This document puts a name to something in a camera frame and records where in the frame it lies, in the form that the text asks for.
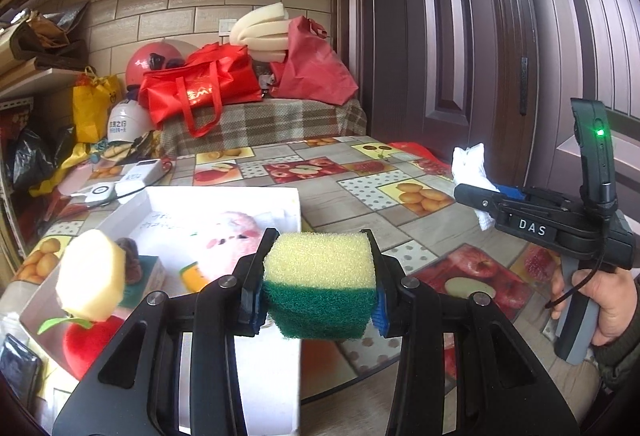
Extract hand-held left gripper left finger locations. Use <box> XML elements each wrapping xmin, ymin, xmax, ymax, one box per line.
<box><xmin>52</xmin><ymin>227</ymin><xmax>281</xmax><ymax>436</ymax></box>

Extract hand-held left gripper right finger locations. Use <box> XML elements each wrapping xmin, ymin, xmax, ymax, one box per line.
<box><xmin>361</xmin><ymin>228</ymin><xmax>581</xmax><ymax>436</ymax></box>

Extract white cloth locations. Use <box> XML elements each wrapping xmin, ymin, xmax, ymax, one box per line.
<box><xmin>450</xmin><ymin>143</ymin><xmax>501</xmax><ymax>232</ymax></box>

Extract pink plush toy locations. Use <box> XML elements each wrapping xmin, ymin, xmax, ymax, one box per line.
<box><xmin>192</xmin><ymin>210</ymin><xmax>266</xmax><ymax>284</ymax></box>

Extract yellow and green sponge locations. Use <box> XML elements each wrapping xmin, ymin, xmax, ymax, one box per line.
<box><xmin>262</xmin><ymin>231</ymin><xmax>377</xmax><ymax>342</ymax></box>

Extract white cardboard box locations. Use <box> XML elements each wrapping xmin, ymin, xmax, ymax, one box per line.
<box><xmin>20</xmin><ymin>186</ymin><xmax>303</xmax><ymax>436</ymax></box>

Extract pale yellow foam block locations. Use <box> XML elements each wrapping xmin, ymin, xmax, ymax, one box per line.
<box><xmin>55</xmin><ymin>228</ymin><xmax>127</xmax><ymax>322</ymax></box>

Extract red plush apple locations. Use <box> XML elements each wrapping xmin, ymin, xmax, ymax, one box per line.
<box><xmin>37</xmin><ymin>313</ymin><xmax>126</xmax><ymax>382</ymax></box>

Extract person's right forearm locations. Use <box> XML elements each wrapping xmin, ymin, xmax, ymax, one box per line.
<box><xmin>592</xmin><ymin>326</ymin><xmax>640</xmax><ymax>394</ymax></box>

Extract person's right hand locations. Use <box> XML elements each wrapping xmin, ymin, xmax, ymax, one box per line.
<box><xmin>549</xmin><ymin>263</ymin><xmax>640</xmax><ymax>347</ymax></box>

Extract yellow tissue pack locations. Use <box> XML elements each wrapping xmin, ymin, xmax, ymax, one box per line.
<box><xmin>180</xmin><ymin>263</ymin><xmax>213</xmax><ymax>293</ymax></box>

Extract red cloth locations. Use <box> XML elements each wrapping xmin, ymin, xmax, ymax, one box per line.
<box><xmin>390</xmin><ymin>142</ymin><xmax>441</xmax><ymax>167</ymax></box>

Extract fruit print tablecloth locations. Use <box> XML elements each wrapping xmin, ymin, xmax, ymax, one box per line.
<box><xmin>0</xmin><ymin>136</ymin><xmax>601</xmax><ymax>436</ymax></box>

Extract teal packet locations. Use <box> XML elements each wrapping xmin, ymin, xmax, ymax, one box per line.
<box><xmin>122</xmin><ymin>256</ymin><xmax>168</xmax><ymax>309</ymax></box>

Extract brown plush toy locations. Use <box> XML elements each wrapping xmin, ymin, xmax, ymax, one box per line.
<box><xmin>116</xmin><ymin>237</ymin><xmax>141</xmax><ymax>284</ymax></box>

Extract white power bank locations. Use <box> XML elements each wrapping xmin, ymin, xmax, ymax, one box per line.
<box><xmin>122</xmin><ymin>158</ymin><xmax>168</xmax><ymax>187</ymax></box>

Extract plaid cloth cover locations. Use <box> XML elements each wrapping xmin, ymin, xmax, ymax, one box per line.
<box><xmin>160</xmin><ymin>98</ymin><xmax>368</xmax><ymax>157</ymax></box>

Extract white round device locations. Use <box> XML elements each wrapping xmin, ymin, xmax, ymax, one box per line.
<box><xmin>82</xmin><ymin>181</ymin><xmax>121</xmax><ymax>207</ymax></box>

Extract brown panelled door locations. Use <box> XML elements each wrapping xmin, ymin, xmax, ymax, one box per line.
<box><xmin>332</xmin><ymin>0</ymin><xmax>640</xmax><ymax>217</ymax></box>

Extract white helmet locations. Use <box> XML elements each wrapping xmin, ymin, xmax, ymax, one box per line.
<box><xmin>107</xmin><ymin>98</ymin><xmax>153</xmax><ymax>149</ymax></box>

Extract red tote bag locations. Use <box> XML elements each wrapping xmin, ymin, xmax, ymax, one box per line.
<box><xmin>139</xmin><ymin>42</ymin><xmax>263</xmax><ymax>138</ymax></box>

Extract red plastic bag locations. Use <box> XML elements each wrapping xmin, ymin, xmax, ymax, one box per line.
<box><xmin>270</xmin><ymin>15</ymin><xmax>360</xmax><ymax>106</ymax></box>

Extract crumpled yellow plastic sheet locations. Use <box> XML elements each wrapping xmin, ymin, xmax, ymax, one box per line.
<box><xmin>30</xmin><ymin>143</ymin><xmax>93</xmax><ymax>197</ymax></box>

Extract yellow shopping bag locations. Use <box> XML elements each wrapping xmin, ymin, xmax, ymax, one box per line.
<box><xmin>72</xmin><ymin>68</ymin><xmax>123</xmax><ymax>144</ymax></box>

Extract red helmet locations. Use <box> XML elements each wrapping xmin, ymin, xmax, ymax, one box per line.
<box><xmin>125</xmin><ymin>40</ymin><xmax>201</xmax><ymax>89</ymax></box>

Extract cream foam rolls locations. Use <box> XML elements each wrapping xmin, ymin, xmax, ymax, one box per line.
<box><xmin>230</xmin><ymin>2</ymin><xmax>292</xmax><ymax>63</ymax></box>

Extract black plastic bag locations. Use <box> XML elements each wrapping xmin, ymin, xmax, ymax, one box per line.
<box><xmin>10</xmin><ymin>126</ymin><xmax>76</xmax><ymax>192</ymax></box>

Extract brown paper bags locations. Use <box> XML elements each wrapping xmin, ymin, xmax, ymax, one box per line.
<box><xmin>10</xmin><ymin>1</ymin><xmax>91</xmax><ymax>72</ymax></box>

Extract black door handle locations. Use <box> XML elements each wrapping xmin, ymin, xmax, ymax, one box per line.
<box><xmin>519</xmin><ymin>57</ymin><xmax>529</xmax><ymax>117</ymax></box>

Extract wooden wall shelf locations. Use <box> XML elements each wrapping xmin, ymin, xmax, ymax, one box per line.
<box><xmin>0</xmin><ymin>66</ymin><xmax>86</xmax><ymax>99</ymax></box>

